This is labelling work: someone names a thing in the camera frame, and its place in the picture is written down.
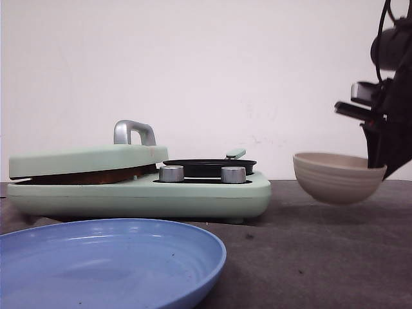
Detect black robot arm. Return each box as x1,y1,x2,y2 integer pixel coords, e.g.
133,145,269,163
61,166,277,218
335,17,411,177

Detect black frying pan green handle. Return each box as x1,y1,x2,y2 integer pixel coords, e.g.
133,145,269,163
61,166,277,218
163,148,257,178

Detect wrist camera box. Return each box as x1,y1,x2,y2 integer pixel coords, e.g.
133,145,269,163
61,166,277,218
350,82,381,107

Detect breakfast maker hinged lid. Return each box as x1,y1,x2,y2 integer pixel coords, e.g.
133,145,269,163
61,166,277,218
9,120,168,180

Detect right silver control knob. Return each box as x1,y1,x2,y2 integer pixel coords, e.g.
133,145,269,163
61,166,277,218
221,166,247,184

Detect silver control knob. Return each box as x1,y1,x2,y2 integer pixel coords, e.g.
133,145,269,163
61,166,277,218
221,166,247,184
159,165,184,183

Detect left silver control knob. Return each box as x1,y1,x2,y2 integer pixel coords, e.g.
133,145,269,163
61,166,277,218
159,165,184,183

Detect blue plate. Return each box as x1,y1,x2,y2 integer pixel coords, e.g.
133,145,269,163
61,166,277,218
1,219,227,308

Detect beige ribbed bowl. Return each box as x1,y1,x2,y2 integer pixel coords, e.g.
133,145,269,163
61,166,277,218
292,152,387,205

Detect mint green breakfast maker base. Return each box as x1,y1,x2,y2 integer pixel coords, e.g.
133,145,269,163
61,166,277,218
7,172,272,220

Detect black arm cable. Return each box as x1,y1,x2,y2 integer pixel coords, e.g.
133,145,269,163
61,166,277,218
375,0,412,84

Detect toast bread slice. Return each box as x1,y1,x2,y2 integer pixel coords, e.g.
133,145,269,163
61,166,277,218
28,164,157,185

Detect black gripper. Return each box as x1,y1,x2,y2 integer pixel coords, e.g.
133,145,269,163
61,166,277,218
334,61,411,180

